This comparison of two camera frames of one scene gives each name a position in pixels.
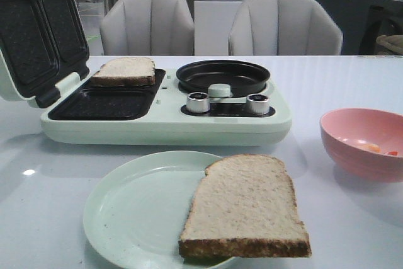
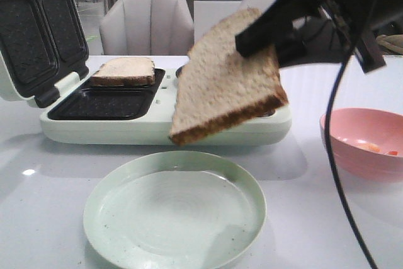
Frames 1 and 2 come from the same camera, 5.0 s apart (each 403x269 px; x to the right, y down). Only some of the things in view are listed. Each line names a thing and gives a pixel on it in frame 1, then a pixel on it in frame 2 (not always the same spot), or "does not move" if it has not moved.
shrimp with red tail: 392,153 does not move
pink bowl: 365,142 does not move
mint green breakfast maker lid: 43,36 does not move
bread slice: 245,206 to 218,87
